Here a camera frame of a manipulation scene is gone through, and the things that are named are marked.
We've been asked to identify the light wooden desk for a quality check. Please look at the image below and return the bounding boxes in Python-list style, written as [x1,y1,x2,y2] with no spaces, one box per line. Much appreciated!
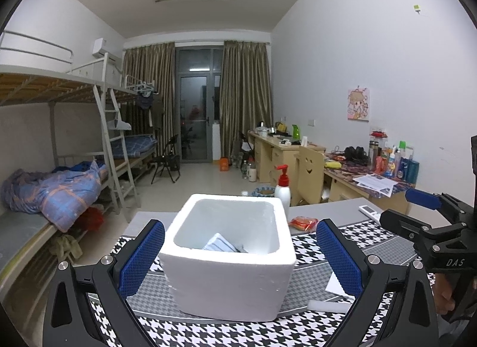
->
[322,153,416,218]
[248,131,325,184]

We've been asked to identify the white remote control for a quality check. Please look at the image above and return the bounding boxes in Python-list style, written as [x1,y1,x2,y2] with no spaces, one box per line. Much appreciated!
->
[358,204,382,221]

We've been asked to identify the group of toiletry bottles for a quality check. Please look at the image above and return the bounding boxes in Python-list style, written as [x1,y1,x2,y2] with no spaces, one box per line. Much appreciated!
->
[374,141,421,184]

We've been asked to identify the white foam tube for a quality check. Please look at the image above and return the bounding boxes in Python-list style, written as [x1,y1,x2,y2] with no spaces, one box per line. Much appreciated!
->
[307,300,351,314]

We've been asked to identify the white red pump bottle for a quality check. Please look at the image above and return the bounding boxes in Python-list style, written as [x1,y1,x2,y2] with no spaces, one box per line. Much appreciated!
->
[275,165,292,218]

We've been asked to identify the black white houndstooth tablecloth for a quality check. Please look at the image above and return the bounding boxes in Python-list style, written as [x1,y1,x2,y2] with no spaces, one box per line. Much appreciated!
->
[75,220,440,347]

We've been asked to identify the white bunk bed ladder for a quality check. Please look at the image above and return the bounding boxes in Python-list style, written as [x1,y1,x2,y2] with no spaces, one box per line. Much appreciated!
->
[93,86,139,214]

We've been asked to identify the pink cartoon wall poster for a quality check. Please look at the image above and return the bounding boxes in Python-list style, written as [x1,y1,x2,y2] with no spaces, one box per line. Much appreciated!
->
[348,88,371,122]

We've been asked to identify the white air conditioner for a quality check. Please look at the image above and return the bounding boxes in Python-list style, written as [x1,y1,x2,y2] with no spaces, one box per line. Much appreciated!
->
[92,37,123,61]

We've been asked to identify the blue plaid bed sheet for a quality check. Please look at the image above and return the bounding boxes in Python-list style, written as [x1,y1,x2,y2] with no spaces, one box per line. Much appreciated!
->
[111,134,159,160]

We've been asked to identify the wooden chair with cutouts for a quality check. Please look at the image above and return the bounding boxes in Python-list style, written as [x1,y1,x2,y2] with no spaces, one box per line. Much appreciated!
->
[297,144,326,206]

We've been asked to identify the black headphones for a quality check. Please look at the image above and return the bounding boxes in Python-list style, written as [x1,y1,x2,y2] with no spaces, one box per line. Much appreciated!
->
[345,146,368,163]

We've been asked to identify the brown curtain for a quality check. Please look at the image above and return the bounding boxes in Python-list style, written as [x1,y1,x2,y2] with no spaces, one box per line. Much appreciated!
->
[219,39,274,160]
[123,42,176,169]

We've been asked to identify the black folding chair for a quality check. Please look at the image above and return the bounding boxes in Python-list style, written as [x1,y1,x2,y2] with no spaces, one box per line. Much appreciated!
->
[151,134,182,184]

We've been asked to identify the blue plaid quilt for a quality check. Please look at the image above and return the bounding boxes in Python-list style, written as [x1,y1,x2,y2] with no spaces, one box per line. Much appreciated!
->
[0,161,109,233]

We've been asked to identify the white foam box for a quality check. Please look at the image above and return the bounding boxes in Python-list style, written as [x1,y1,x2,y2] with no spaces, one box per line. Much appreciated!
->
[158,193,297,322]

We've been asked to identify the person's right hand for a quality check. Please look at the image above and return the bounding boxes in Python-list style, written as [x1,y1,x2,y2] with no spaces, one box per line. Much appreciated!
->
[434,274,457,318]

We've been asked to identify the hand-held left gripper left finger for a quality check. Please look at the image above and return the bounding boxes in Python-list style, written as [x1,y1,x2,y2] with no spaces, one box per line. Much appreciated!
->
[41,219,166,347]

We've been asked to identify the light blue striped cloth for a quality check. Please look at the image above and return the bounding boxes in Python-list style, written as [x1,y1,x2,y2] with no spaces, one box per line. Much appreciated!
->
[203,233,241,253]

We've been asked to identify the printed paper sheets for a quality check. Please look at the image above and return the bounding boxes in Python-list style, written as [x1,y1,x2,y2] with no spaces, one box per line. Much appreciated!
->
[352,172,399,198]

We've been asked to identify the white metal bunk bed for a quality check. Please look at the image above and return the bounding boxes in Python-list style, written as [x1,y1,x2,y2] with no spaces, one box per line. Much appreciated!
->
[0,30,142,297]
[106,54,162,169]

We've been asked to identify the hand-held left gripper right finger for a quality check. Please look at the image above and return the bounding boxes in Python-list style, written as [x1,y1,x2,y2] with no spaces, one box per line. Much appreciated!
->
[316,218,442,347]

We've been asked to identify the red cloth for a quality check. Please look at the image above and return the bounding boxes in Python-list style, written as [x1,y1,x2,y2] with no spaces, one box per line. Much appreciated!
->
[80,207,105,232]

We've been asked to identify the red snack packet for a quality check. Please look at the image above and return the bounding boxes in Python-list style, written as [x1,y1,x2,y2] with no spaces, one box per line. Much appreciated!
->
[289,216,317,234]

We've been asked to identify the olive green cloth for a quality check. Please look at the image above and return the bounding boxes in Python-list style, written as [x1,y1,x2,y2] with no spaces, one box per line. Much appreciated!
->
[50,235,83,262]

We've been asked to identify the dark hanging clothes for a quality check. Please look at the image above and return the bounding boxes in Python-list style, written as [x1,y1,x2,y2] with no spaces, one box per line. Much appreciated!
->
[136,91,163,132]

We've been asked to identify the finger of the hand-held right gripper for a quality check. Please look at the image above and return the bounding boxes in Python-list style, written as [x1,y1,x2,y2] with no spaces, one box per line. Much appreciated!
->
[379,208,472,246]
[404,187,477,223]

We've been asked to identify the glass balcony door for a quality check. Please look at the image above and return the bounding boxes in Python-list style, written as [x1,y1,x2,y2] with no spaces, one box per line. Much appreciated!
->
[174,47,224,164]

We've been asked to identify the white paper sheet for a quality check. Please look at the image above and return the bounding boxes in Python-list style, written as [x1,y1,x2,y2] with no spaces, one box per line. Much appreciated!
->
[324,272,356,303]

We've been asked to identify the colourful printed desk mat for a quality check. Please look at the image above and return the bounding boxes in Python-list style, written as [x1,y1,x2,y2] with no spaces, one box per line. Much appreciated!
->
[324,153,416,199]

